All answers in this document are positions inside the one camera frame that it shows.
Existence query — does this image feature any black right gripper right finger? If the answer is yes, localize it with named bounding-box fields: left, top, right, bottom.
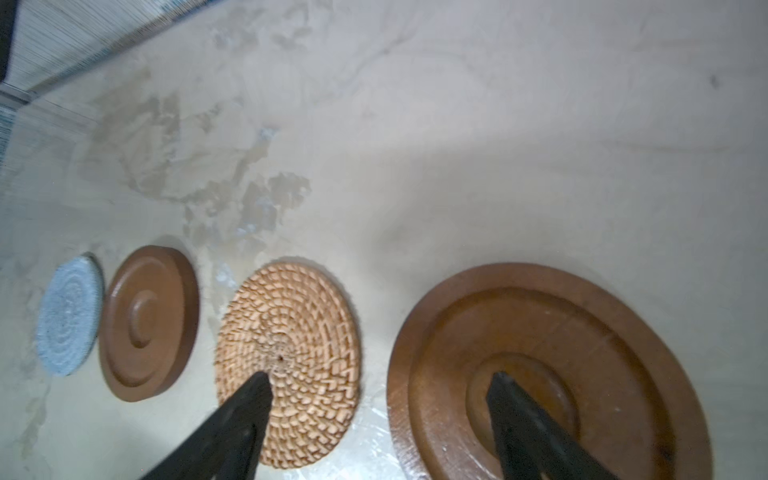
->
left=486, top=372, right=615, bottom=479

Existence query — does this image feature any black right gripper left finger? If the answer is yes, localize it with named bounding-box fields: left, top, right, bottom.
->
left=144, top=372, right=273, bottom=479

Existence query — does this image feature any large brown wooden coaster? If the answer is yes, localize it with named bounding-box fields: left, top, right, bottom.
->
left=387, top=263, right=713, bottom=479

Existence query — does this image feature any woven rattan coaster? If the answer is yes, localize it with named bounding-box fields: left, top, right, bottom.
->
left=214, top=262, right=362, bottom=470

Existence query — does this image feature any grey-blue woven coaster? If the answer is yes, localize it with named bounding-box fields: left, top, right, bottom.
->
left=36, top=253, right=104, bottom=377

